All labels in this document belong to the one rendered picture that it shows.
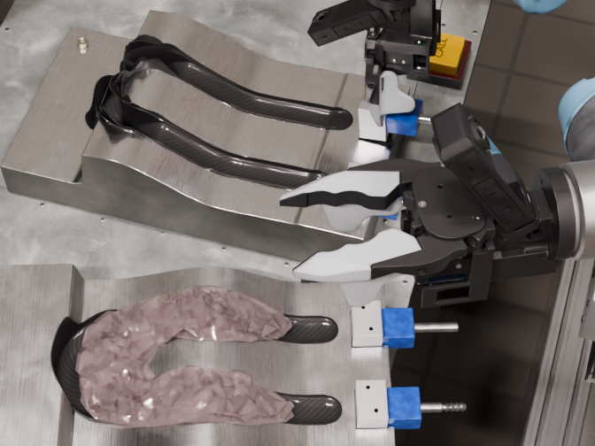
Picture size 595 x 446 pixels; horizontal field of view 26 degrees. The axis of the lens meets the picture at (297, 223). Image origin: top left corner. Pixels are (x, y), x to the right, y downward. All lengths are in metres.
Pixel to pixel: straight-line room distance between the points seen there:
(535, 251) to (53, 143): 0.92
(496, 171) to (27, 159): 0.96
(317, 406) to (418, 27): 0.47
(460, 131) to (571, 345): 1.47
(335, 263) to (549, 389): 1.42
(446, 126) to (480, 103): 2.02
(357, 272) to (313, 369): 0.65
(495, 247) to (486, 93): 1.96
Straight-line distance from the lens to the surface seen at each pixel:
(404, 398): 1.54
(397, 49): 1.57
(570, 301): 2.41
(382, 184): 0.97
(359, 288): 0.95
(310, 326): 1.60
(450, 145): 0.89
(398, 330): 1.58
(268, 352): 1.56
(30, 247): 1.76
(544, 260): 1.01
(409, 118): 1.68
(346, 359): 1.57
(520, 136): 2.87
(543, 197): 1.00
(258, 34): 1.95
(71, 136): 1.78
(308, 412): 1.55
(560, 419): 2.27
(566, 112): 1.18
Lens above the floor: 2.25
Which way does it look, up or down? 56 degrees down
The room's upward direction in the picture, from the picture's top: straight up
